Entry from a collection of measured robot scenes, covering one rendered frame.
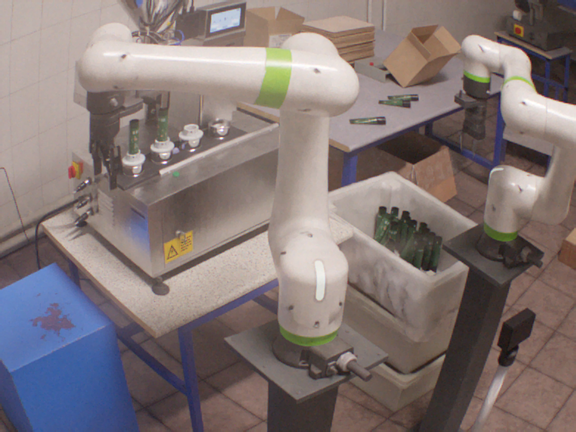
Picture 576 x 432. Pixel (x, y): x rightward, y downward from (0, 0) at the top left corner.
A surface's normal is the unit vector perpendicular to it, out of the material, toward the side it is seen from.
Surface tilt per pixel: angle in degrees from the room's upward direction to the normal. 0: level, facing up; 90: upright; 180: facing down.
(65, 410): 90
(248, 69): 59
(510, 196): 89
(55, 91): 90
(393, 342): 96
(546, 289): 0
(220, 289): 0
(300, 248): 13
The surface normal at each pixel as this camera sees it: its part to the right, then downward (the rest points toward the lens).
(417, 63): -0.69, 0.33
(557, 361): 0.05, -0.86
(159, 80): 0.14, 0.64
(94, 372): 0.72, 0.38
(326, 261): 0.21, -0.74
